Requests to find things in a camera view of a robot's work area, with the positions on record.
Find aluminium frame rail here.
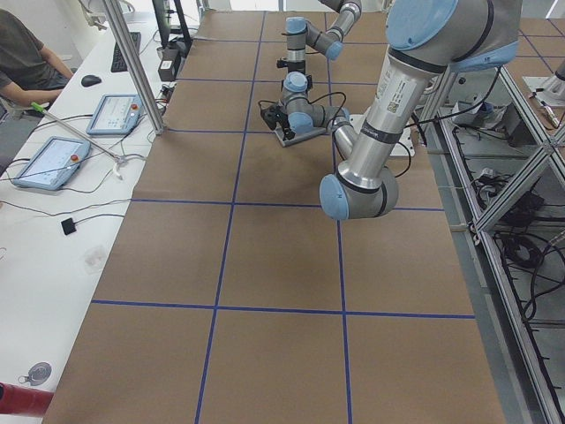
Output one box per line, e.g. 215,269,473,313
419,59,564,423

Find round metal disc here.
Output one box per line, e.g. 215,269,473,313
18,361,52,387

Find teach pendant tablet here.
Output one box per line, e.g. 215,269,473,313
12,136,91,191
87,94,143,137

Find seated person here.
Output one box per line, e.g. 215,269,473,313
1,10,73,107

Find black box with label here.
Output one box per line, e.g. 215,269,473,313
158,48,181,82

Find far teach pendant tablet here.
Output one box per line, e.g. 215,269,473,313
87,94,143,137

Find aluminium frame post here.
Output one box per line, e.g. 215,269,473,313
102,0,164,135

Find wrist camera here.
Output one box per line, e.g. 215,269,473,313
260,105,279,131
276,58,289,69

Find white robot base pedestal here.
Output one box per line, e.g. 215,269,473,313
348,113,416,157

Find metal rod green handle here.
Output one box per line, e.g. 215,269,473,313
31,102,122,163

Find near teach pendant tablet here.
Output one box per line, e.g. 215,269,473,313
12,136,91,191

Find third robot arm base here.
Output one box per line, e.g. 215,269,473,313
523,62,564,108

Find black keyboard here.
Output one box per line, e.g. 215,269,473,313
110,31,142,73

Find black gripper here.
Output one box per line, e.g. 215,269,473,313
271,105,295,140
286,61,313,91

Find red cylinder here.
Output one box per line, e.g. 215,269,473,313
0,382,54,418

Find pink towel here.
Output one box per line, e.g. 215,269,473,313
273,113,358,152

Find black computer mouse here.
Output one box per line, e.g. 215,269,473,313
80,74,102,87

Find small black square pad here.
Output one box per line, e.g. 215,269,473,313
61,217,77,236

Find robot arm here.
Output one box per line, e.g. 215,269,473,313
261,1,522,220
276,0,362,90

